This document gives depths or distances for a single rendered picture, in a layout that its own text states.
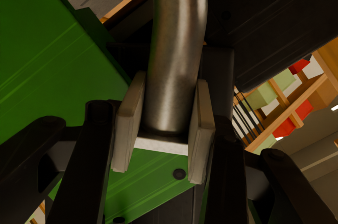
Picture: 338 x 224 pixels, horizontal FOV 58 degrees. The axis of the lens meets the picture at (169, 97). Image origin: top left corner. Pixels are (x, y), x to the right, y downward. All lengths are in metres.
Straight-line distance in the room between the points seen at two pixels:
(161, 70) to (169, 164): 0.09
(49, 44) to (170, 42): 0.09
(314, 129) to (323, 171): 2.12
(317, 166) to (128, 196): 7.60
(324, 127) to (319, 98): 5.54
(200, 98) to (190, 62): 0.02
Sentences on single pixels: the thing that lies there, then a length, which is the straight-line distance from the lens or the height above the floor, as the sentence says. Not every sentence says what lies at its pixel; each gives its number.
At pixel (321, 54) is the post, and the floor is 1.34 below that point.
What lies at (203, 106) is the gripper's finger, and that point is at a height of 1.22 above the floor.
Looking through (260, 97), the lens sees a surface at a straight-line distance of 3.52.
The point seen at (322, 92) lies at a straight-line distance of 4.28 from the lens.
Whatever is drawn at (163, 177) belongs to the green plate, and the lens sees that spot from 0.24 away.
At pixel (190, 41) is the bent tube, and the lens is 0.16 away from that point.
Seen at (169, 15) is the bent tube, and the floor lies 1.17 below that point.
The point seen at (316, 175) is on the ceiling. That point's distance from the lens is 7.89.
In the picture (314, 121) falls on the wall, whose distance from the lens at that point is 9.65.
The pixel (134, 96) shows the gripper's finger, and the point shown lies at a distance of 0.15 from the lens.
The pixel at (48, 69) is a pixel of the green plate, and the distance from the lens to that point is 0.22.
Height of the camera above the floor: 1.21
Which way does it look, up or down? level
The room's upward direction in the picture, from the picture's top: 146 degrees clockwise
